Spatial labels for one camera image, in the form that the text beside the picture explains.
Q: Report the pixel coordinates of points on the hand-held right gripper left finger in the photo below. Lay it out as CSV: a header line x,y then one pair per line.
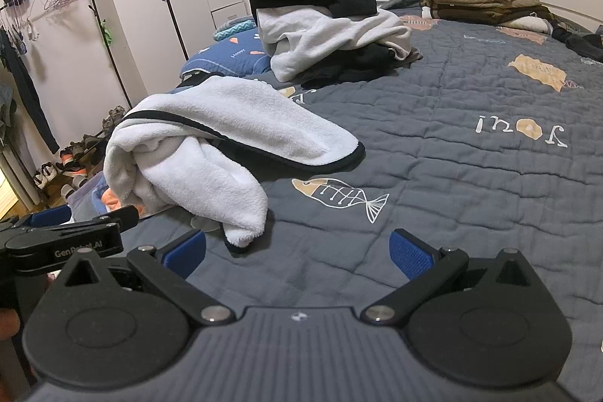
x,y
183,253

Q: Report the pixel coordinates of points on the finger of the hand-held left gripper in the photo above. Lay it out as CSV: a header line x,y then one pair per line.
x,y
47,218
117,216

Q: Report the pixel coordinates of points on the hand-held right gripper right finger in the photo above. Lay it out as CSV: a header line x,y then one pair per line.
x,y
410,253

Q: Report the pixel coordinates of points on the white fleece throw black trim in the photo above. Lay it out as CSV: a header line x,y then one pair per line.
x,y
212,133

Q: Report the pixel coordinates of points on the dark hanging clothes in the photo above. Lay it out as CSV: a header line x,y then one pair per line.
x,y
28,91

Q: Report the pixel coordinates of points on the black crumpled clothes under pile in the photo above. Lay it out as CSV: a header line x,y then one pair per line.
x,y
358,63

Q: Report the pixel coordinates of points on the dark crumpled clothes by headboard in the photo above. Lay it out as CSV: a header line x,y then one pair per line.
x,y
579,41

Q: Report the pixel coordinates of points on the orange pink cloth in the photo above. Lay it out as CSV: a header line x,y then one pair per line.
x,y
110,200

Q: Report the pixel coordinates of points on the blue cloth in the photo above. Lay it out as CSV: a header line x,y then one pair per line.
x,y
87,199

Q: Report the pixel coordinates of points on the white radiator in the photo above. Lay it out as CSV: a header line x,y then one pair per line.
x,y
16,180

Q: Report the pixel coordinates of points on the row of shoes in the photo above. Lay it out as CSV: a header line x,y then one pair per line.
x,y
75,152

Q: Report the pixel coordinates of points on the grey quilted bedspread fish print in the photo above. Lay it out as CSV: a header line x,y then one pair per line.
x,y
447,176

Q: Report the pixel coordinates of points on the green hanging item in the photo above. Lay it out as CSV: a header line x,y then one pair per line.
x,y
107,33

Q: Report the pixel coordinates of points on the blue patterned pillow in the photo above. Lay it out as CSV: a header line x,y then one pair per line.
x,y
226,53

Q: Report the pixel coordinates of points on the white wardrobe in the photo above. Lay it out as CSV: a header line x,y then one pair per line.
x,y
141,16

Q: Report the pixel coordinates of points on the teal zigzag pillow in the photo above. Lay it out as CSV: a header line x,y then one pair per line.
x,y
235,27

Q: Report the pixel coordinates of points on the light grey crumpled garment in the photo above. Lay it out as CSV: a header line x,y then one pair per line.
x,y
320,34

